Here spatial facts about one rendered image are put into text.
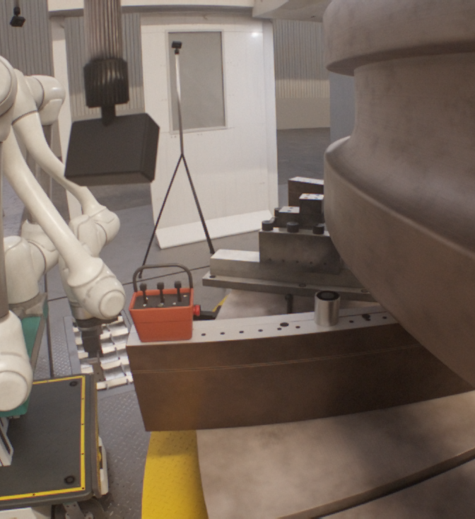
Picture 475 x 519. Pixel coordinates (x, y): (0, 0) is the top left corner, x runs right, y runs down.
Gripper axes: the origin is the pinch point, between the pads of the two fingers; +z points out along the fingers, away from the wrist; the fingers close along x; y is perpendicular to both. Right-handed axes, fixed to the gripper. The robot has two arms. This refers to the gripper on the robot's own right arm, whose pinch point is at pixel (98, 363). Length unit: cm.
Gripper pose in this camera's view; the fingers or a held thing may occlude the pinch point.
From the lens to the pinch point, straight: 136.1
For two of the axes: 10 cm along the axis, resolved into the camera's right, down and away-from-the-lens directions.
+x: 3.0, 3.5, -8.9
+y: -9.5, 1.5, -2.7
